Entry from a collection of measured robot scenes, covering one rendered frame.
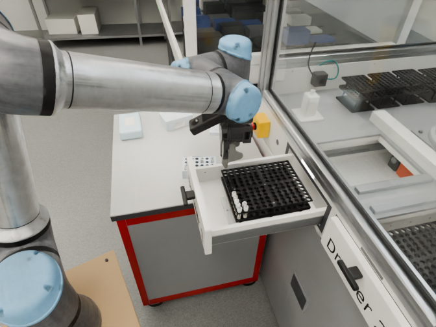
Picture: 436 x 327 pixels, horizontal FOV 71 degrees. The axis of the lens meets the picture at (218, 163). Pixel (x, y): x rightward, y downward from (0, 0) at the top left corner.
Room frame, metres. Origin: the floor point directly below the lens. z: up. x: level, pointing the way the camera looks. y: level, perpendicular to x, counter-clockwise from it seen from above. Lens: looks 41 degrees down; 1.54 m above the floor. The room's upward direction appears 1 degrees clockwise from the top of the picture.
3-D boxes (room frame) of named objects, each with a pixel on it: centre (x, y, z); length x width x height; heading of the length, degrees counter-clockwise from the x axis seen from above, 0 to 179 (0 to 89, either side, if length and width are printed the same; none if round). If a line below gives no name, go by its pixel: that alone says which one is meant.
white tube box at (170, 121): (1.16, 0.19, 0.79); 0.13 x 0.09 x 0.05; 120
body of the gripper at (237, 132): (0.70, -0.04, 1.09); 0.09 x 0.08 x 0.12; 97
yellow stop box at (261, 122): (0.99, -0.16, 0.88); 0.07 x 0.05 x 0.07; 14
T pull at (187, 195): (0.59, 0.08, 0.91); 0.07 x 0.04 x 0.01; 14
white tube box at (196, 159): (0.85, 0.07, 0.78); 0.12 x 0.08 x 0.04; 93
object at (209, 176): (0.65, -0.15, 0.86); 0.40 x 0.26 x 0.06; 104
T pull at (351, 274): (0.36, -0.31, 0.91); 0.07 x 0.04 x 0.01; 14
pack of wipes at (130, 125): (1.11, 0.38, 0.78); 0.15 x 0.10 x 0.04; 16
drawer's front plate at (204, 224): (0.59, 0.06, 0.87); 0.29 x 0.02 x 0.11; 14
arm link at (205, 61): (0.63, 0.04, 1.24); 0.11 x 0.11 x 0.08; 34
